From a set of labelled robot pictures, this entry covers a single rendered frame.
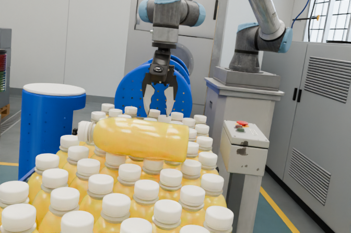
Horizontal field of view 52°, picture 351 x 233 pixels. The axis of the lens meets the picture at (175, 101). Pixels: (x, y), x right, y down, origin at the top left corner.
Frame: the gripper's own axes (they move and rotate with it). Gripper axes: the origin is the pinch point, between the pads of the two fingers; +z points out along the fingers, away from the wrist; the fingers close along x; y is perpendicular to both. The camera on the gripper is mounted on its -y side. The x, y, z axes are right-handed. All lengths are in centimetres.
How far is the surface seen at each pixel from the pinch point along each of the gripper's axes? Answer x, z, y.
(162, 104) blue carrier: -0.1, 2.1, 25.3
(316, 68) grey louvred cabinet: -121, -10, 206
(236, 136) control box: -22.0, 2.4, -10.1
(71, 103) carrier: 42, 11, 54
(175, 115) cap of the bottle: -5.2, 1.5, 5.8
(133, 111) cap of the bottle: 7.8, 1.5, 6.1
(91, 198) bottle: 6, 4, -50
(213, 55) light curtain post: -29, -14, 166
